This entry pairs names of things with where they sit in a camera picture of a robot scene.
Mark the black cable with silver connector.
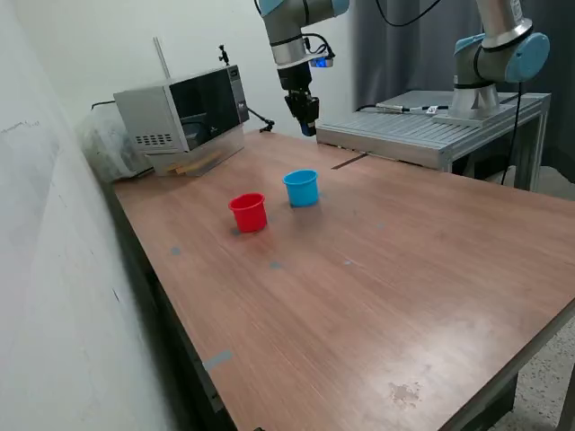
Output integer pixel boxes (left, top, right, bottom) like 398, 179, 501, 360
356, 102, 450, 114

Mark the aluminium robot mounting plate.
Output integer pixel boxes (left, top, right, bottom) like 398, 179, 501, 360
432, 103, 517, 128

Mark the red plastic cup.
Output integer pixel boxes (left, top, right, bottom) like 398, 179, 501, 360
227, 192, 270, 234

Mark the thick black hanging cable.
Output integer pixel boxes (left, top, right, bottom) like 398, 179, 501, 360
500, 80, 525, 187

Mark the dark flat strip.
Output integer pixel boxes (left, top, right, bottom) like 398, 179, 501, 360
331, 152, 369, 171

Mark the white upright rod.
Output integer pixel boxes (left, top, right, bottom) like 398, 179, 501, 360
153, 36, 173, 83

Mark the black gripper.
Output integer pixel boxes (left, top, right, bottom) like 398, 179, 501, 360
276, 65, 321, 136

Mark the dark grey curtain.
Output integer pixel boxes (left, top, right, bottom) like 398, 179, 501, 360
348, 0, 575, 189

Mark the grey metal table frame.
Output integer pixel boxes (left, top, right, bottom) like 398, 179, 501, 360
430, 304, 575, 431

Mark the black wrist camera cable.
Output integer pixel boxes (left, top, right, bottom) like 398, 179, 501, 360
299, 0, 444, 59

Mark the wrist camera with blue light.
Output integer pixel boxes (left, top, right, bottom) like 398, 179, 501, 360
308, 52, 337, 70

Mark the silver microwave oven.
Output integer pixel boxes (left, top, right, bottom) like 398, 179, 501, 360
112, 64, 252, 156

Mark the long blue-grey tape strip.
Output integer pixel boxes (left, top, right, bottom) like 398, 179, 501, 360
202, 348, 234, 373

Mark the clear plastic bag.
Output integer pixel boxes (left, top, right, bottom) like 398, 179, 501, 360
75, 107, 154, 183

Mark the aluminium profile robot stand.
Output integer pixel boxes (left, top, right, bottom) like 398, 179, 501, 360
314, 89, 553, 192

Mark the shiny metal riser box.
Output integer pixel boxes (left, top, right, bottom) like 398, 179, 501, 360
146, 127, 247, 178

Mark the blue plastic cup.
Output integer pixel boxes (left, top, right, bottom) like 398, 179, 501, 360
281, 169, 321, 208

